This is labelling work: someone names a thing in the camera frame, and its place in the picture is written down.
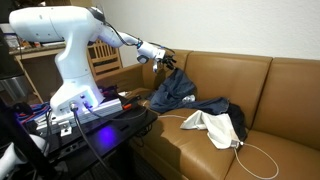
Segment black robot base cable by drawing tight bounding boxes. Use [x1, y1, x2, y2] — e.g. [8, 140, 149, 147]
[69, 103, 114, 180]

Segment black robot cart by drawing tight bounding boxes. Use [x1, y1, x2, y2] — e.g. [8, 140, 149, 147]
[19, 84, 158, 180]

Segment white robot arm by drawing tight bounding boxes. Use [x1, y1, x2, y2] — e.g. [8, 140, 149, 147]
[9, 6, 172, 117]

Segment brown leather couch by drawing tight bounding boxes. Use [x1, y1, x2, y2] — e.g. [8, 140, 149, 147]
[95, 47, 320, 180]

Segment white charging cable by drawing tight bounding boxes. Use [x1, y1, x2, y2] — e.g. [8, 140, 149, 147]
[156, 114, 280, 180]

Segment white sock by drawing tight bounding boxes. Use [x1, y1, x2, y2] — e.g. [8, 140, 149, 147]
[182, 95, 196, 102]

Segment red black clamp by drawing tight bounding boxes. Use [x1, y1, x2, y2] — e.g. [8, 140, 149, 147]
[122, 96, 141, 110]

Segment blue denim jeans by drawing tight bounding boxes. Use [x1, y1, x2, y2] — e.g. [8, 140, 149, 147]
[150, 68, 230, 115]

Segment white cloth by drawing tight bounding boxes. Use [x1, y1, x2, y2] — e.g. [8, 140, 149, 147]
[180, 110, 240, 149]

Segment wooden slatted chair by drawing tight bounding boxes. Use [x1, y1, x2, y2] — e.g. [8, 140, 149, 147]
[87, 40, 122, 80]

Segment black garment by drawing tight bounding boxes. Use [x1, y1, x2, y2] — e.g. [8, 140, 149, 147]
[227, 103, 247, 141]

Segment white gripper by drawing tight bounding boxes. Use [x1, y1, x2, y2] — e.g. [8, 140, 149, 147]
[152, 49, 177, 72]

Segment white controller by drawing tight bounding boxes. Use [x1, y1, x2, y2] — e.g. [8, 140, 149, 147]
[0, 135, 48, 180]

